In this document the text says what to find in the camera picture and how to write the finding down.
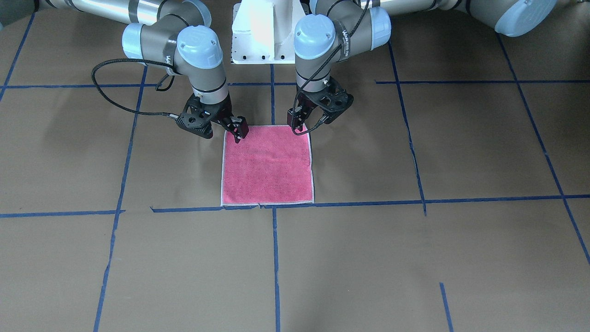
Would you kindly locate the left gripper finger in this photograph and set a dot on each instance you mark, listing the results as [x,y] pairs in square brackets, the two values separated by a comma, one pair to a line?
[296,117]

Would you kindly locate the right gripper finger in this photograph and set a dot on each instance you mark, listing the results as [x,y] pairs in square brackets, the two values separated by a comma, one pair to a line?
[237,126]

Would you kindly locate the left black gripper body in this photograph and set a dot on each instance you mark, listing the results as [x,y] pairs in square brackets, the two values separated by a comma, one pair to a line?
[308,107]

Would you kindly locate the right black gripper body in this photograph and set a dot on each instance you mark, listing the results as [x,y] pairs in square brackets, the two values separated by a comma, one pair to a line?
[223,112]

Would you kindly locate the pink towel with white edge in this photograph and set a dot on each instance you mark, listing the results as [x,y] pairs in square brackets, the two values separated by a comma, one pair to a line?
[271,166]

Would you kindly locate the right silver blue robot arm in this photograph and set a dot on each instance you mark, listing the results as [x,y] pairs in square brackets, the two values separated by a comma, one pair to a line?
[175,36]

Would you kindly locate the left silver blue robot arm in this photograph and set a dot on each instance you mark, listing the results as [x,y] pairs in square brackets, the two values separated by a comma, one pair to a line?
[336,30]

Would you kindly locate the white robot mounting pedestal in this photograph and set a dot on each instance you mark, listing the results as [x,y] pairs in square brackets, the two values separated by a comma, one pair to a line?
[263,31]

